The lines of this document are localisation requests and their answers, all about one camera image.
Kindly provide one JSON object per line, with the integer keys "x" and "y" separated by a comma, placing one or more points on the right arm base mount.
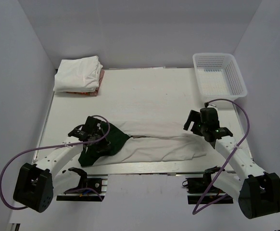
{"x": 196, "y": 184}

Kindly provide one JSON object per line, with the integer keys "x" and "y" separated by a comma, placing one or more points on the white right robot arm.
{"x": 256, "y": 191}

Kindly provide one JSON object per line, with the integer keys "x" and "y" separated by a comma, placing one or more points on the folded white t-shirt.
{"x": 79, "y": 75}

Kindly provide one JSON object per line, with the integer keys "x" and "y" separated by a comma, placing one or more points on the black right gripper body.
{"x": 195, "y": 123}

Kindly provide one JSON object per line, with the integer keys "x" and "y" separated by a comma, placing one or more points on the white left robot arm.
{"x": 37, "y": 184}

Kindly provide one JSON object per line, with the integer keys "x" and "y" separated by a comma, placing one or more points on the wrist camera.
{"x": 209, "y": 117}
{"x": 91, "y": 125}

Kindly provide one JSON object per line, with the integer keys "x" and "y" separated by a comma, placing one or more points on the white and green raglan t-shirt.
{"x": 144, "y": 141}

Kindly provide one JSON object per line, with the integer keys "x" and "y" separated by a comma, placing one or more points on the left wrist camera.
{"x": 91, "y": 125}

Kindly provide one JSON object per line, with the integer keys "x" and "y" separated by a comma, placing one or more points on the white plastic basket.
{"x": 218, "y": 76}

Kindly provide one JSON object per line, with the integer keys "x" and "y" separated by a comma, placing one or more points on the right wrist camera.
{"x": 209, "y": 117}

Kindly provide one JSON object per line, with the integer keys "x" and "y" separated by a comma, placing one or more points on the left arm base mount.
{"x": 75, "y": 185}

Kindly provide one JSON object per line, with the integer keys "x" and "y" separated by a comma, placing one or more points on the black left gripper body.
{"x": 97, "y": 141}

